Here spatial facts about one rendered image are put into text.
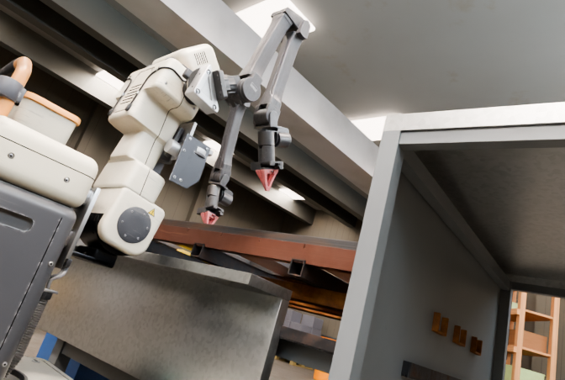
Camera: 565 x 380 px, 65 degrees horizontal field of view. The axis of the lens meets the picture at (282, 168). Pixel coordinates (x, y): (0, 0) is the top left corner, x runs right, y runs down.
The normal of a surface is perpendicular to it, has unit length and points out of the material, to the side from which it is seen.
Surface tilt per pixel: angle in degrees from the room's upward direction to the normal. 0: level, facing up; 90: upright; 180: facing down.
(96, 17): 90
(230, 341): 90
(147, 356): 90
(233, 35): 90
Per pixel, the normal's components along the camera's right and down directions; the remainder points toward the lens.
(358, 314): -0.55, -0.44
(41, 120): 0.71, 0.00
